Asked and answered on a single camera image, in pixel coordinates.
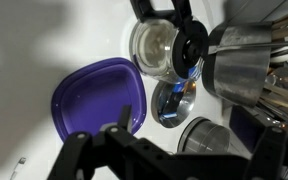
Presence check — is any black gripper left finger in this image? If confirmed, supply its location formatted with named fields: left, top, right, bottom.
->
left=47, top=104, right=142, bottom=180

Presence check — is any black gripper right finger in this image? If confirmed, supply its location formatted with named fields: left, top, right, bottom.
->
left=243, top=124, right=288, bottom=180

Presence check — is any small silver bowl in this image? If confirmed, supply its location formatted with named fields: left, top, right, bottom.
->
left=150, top=77, right=198, bottom=130

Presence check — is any silver utensil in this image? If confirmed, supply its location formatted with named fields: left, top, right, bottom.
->
left=9, top=156, right=28, bottom=180

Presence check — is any round steel canister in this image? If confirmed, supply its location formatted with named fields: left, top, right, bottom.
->
left=176, top=116, right=232, bottom=156

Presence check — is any steel utensil holder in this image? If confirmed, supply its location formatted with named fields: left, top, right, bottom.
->
left=201, top=21, right=274, bottom=108

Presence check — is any long steel utensil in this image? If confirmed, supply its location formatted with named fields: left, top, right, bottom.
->
left=207, top=40, right=288, bottom=56

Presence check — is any glass coffee carafe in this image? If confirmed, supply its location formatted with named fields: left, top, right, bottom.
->
left=128, top=0, right=210, bottom=85

